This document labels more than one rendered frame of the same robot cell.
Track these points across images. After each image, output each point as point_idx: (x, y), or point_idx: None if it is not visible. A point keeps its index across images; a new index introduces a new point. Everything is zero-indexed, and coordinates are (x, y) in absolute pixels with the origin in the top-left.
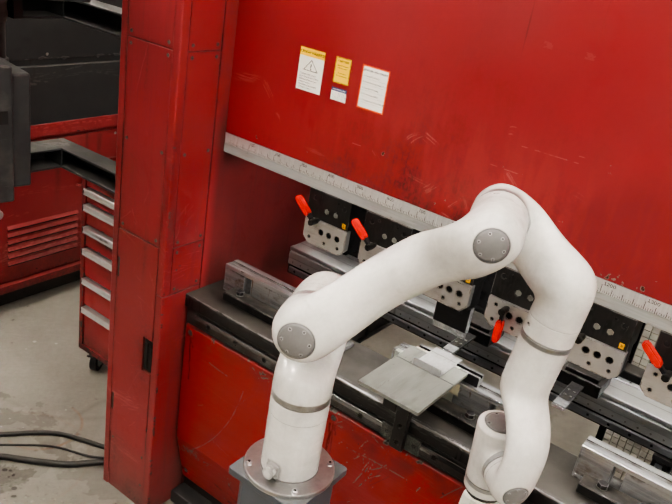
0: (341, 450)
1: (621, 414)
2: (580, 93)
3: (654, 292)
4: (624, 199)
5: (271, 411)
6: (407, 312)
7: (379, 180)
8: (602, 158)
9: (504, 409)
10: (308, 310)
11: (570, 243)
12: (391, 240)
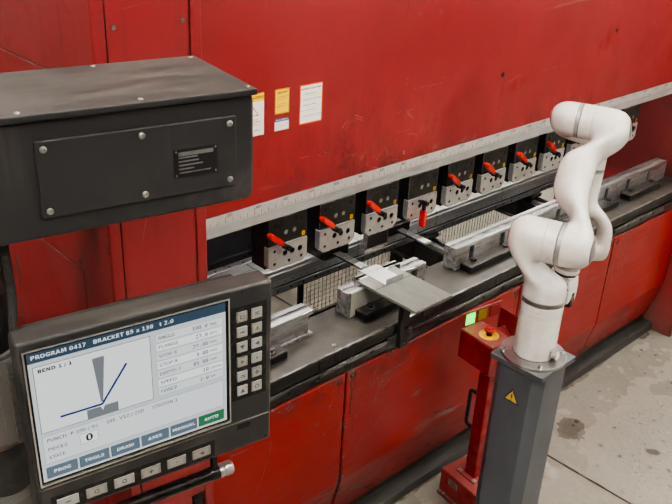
0: (361, 392)
1: (410, 229)
2: (438, 37)
3: (479, 134)
4: (463, 90)
5: (551, 319)
6: (275, 280)
7: (326, 174)
8: (452, 72)
9: (595, 214)
10: (591, 229)
11: (443, 134)
12: (341, 214)
